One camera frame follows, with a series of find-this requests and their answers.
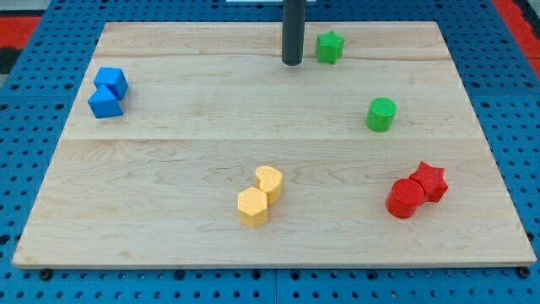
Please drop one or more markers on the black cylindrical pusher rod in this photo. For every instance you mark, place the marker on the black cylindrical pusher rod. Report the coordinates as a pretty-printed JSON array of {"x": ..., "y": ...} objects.
[{"x": 293, "y": 30}]

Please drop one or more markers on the green star block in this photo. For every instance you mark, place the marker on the green star block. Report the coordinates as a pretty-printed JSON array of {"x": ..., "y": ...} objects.
[{"x": 329, "y": 47}]

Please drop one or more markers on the light wooden board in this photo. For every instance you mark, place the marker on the light wooden board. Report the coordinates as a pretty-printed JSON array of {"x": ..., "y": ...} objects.
[{"x": 208, "y": 103}]

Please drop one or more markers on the red star block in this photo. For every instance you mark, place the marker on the red star block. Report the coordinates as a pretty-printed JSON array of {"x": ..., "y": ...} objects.
[{"x": 432, "y": 180}]

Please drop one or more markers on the green cylinder block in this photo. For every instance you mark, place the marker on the green cylinder block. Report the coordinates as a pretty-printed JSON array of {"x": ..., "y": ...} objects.
[{"x": 381, "y": 114}]

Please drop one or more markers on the yellow heart block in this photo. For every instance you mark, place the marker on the yellow heart block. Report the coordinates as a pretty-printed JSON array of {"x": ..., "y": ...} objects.
[{"x": 270, "y": 180}]

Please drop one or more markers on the blue cube block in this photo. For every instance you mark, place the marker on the blue cube block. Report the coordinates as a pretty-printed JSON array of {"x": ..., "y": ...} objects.
[{"x": 114, "y": 79}]

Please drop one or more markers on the yellow hexagon block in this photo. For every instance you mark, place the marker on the yellow hexagon block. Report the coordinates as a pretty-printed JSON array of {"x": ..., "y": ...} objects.
[{"x": 252, "y": 207}]

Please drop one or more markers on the red cylinder block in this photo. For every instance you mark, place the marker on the red cylinder block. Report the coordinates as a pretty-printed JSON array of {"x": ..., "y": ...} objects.
[{"x": 405, "y": 197}]

